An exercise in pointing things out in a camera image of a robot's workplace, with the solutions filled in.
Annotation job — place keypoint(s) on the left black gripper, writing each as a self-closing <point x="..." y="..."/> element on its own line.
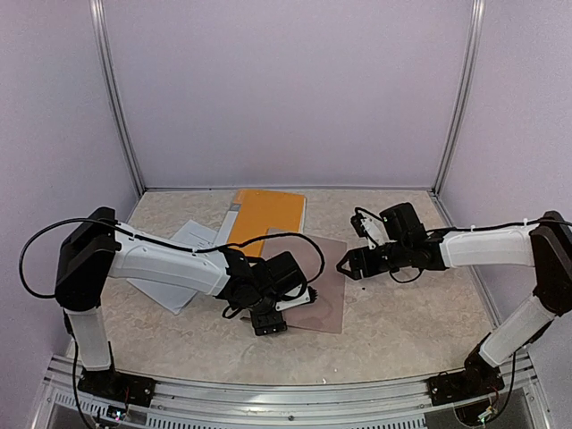
<point x="264" y="325"/>

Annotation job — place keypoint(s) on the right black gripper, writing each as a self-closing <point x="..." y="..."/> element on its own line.
<point x="360" y="258"/>

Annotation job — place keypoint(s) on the orange file folder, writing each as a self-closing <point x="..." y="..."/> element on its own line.
<point x="254" y="212"/>

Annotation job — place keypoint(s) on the remaining white paper stack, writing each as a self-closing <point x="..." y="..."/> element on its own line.
<point x="173" y="286"/>

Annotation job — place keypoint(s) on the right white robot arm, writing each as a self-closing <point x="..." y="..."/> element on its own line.
<point x="542" y="246"/>

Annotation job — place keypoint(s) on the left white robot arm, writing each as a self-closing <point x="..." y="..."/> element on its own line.
<point x="101" y="247"/>

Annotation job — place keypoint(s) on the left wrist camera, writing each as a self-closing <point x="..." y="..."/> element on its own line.
<point x="309" y="297"/>

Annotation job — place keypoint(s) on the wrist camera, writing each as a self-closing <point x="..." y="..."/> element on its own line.
<point x="309" y="297"/>
<point x="363" y="222"/>

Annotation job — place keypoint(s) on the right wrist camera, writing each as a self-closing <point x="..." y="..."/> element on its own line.
<point x="363" y="222"/>

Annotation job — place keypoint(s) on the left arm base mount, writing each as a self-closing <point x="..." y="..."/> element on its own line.
<point x="110" y="384"/>

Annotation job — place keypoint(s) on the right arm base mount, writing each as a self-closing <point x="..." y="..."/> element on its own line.
<point x="448" y="388"/>

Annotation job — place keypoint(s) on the front aluminium rail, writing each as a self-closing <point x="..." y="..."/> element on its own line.
<point x="396" y="403"/>

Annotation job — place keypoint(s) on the right aluminium frame post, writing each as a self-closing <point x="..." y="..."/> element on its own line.
<point x="463" y="95"/>

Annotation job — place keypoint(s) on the aluminium frame post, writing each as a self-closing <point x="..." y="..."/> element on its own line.
<point x="97" y="11"/>
<point x="463" y="95"/>

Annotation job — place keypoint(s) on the left aluminium frame post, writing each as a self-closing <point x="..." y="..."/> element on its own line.
<point x="97" y="11"/>

